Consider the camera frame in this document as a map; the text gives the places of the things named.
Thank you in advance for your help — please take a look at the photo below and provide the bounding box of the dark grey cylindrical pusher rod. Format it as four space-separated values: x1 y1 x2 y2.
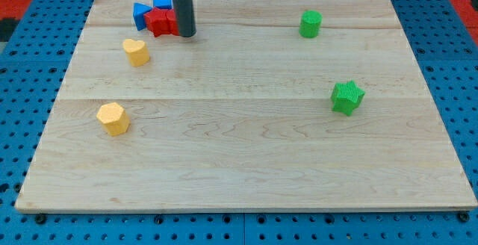
173 0 196 37

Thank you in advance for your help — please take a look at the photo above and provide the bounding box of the yellow heart block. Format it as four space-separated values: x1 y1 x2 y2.
122 39 150 67

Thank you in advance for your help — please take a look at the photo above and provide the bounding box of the yellow hexagon block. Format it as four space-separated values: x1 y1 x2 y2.
96 102 130 137

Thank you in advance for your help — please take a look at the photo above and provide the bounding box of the blue cube block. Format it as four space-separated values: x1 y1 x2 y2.
152 0 173 10

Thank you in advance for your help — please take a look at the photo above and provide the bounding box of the red block behind rod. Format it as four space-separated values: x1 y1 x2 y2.
166 9 179 36

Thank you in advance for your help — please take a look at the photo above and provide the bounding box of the red star block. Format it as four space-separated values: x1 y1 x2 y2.
143 7 171 37

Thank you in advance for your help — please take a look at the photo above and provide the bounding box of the blue triangle block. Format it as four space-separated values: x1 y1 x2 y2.
132 2 152 31

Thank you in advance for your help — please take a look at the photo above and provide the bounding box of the green cylinder block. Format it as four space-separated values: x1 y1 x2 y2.
299 10 322 38

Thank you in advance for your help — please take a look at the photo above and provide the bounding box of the light wooden board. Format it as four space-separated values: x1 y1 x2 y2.
16 0 477 214

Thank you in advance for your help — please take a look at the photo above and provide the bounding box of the green star block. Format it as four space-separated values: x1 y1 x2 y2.
330 81 365 117

